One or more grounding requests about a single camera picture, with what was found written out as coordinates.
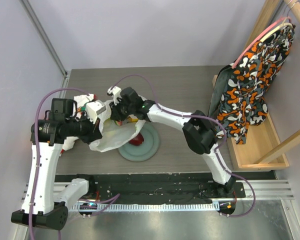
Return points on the orange black patterned garment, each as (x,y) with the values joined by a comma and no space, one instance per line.
(238,99)

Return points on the fake watermelon slice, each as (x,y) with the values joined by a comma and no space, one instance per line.
(118,123)

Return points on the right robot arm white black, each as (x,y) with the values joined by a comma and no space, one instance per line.
(198,132)

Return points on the pink clothes hanger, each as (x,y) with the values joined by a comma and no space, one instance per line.
(268,31)

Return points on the yellow fake fruit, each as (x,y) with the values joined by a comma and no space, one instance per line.
(132,119)

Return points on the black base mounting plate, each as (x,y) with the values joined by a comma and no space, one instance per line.
(162,188)

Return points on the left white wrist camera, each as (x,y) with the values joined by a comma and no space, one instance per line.
(94,109)

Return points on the cream clothes hanger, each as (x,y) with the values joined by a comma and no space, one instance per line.
(277,28)

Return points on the wooden clothes rack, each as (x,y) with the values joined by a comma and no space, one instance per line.
(264,151)

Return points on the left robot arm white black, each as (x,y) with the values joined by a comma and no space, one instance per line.
(67,118)

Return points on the colourful rainbow cartoon cloth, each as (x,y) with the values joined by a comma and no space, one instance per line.
(81,100)

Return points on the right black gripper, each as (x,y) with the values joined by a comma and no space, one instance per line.
(117,113)

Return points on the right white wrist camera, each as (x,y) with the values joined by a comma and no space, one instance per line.
(115,93)

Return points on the white slotted cable duct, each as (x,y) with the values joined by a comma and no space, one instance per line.
(113,208)

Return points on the grey-blue round plate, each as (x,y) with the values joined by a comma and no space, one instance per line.
(146,150)

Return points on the red fake apple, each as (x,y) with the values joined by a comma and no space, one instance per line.
(137,140)

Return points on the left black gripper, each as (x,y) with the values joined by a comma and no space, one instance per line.
(94,133)

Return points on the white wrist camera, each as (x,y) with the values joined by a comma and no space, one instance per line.
(115,93)
(94,109)

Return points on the white plastic bag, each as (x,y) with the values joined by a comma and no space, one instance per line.
(114,136)

